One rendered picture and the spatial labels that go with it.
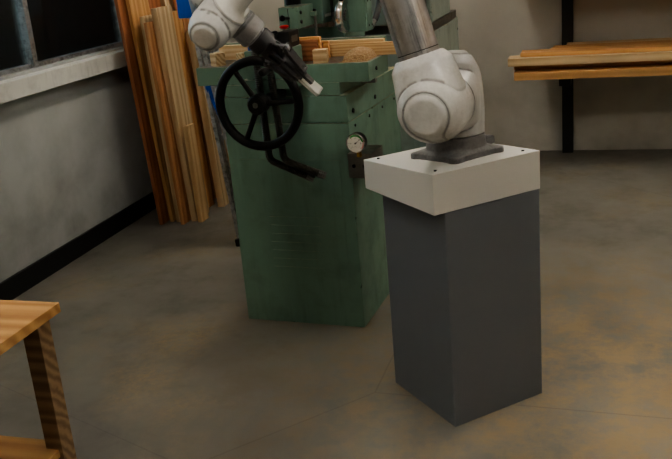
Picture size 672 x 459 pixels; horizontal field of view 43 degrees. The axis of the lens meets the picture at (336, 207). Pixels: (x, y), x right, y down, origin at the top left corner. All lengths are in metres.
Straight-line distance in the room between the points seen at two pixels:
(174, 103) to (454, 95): 2.38
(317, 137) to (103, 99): 1.70
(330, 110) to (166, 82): 1.58
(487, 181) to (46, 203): 2.21
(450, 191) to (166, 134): 2.28
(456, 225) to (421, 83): 0.39
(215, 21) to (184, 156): 2.08
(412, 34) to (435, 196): 0.39
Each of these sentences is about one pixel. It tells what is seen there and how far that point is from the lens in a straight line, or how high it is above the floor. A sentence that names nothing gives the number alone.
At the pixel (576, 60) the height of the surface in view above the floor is 0.59.
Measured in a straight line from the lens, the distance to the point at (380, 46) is 2.78.
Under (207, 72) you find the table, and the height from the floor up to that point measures 0.89.
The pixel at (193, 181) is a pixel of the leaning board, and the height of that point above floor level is 0.21.
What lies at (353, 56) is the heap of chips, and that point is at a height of 0.92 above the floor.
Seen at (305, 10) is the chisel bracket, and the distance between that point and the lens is 2.88.
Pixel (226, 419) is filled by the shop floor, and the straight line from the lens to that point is 2.49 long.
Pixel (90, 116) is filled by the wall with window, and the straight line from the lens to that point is 4.12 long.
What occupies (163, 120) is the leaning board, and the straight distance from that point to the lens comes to 4.14.
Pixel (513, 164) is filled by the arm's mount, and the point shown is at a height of 0.68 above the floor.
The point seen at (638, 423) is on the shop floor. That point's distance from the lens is 2.41.
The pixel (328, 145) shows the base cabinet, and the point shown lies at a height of 0.64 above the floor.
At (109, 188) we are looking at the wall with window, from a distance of 4.24.
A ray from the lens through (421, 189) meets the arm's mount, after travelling 2.10.
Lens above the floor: 1.25
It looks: 17 degrees down
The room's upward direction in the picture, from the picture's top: 5 degrees counter-clockwise
